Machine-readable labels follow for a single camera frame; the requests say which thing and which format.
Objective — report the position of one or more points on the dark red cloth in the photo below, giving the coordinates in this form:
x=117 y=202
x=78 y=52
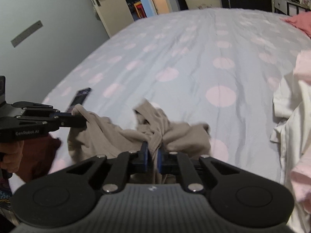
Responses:
x=38 y=156

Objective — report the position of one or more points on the white garment pile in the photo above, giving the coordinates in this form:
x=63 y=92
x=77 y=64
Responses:
x=286 y=100

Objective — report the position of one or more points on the pink garment far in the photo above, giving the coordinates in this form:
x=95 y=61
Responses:
x=302 y=21

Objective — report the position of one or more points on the beige door with handle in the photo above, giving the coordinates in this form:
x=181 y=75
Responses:
x=114 y=15

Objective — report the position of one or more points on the grey wall strip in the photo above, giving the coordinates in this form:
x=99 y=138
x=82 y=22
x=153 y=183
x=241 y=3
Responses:
x=26 y=33

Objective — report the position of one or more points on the light pink fluffy garment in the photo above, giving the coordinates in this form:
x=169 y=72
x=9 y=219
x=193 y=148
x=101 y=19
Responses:
x=300 y=175

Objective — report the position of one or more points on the beige grey garment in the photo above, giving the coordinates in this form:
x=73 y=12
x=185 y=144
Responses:
x=101 y=136

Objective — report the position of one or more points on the white shelf unit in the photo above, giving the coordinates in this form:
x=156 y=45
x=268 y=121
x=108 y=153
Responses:
x=290 y=7

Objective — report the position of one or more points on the dark smartphone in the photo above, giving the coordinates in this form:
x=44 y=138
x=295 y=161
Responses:
x=79 y=98

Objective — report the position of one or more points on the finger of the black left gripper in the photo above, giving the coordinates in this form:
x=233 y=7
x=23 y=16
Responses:
x=48 y=118

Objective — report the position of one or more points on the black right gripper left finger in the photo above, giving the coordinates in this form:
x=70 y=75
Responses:
x=110 y=176

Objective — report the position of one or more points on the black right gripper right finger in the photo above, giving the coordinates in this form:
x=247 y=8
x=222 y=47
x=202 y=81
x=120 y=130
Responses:
x=193 y=175

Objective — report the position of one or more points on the person's hand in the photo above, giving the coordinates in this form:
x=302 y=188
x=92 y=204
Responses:
x=13 y=153

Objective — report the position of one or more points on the polka dot bed sheet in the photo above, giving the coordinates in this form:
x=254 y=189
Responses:
x=214 y=66

